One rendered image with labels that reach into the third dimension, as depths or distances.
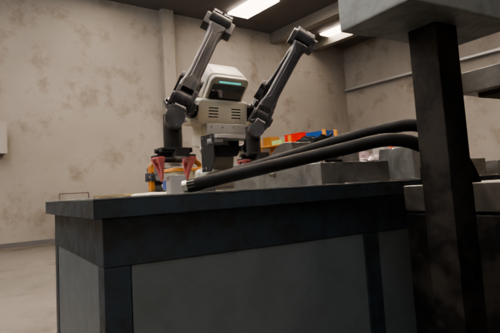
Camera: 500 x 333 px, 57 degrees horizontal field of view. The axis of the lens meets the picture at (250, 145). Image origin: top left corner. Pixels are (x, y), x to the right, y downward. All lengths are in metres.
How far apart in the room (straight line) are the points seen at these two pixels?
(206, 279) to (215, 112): 1.23
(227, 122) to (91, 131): 8.12
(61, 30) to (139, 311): 9.72
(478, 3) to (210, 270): 0.70
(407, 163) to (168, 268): 0.95
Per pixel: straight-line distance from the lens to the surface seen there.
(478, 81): 1.17
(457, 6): 0.85
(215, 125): 2.05
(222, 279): 0.99
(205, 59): 1.53
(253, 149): 1.76
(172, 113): 1.33
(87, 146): 10.07
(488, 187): 1.03
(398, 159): 1.63
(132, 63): 10.80
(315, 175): 1.28
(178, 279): 0.95
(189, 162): 1.40
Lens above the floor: 0.80
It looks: 5 degrees up
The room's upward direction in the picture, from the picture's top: 3 degrees counter-clockwise
